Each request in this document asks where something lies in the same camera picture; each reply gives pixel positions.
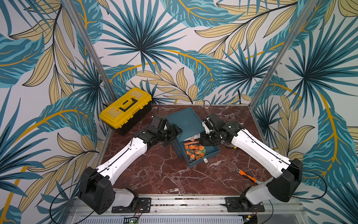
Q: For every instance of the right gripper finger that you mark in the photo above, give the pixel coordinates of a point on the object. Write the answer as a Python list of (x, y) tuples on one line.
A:
[(204, 136), (207, 143)]

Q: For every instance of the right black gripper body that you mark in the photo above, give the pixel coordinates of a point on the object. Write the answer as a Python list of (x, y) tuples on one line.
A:
[(209, 134)]

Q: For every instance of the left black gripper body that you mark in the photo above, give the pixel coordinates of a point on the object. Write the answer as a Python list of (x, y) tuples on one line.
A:
[(164, 136)]

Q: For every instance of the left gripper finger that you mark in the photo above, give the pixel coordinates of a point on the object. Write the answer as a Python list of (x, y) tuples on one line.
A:
[(168, 141), (174, 130)]

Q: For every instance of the teal top drawer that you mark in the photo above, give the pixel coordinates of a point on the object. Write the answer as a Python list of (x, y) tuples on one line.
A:
[(211, 152)]

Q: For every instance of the orange flower seed bag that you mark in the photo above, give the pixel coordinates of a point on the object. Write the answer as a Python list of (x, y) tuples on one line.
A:
[(193, 149)]

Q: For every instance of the teal three-drawer cabinet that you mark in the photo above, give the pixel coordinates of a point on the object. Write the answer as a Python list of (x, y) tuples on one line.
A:
[(190, 124)]

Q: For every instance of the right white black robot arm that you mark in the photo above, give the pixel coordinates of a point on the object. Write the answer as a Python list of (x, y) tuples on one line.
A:
[(286, 173)]

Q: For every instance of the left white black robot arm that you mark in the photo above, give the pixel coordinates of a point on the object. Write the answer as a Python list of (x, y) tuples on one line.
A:
[(96, 185)]

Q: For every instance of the yellow black toolbox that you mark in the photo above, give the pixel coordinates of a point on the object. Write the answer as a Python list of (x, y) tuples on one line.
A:
[(123, 114)]

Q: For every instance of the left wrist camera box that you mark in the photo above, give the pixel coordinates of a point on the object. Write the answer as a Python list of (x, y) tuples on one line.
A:
[(158, 123)]

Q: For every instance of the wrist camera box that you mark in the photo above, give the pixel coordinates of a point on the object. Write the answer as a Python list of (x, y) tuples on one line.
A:
[(158, 123), (212, 120)]

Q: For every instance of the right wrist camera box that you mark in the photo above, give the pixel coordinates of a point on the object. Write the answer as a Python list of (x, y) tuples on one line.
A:
[(212, 120)]

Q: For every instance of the yellow handled pliers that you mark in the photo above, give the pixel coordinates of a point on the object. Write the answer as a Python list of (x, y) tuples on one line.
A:
[(230, 146)]

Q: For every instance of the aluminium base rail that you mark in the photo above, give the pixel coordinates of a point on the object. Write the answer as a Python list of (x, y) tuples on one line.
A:
[(192, 209)]

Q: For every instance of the left aluminium corner post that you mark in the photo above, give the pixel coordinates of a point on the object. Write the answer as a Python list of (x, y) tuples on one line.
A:
[(79, 25)]

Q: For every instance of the aluminium corner post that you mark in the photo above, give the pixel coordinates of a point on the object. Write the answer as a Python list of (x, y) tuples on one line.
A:
[(309, 6), (79, 25)]

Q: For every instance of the right aluminium corner post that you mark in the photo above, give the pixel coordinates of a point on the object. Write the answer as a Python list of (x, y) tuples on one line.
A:
[(309, 6)]

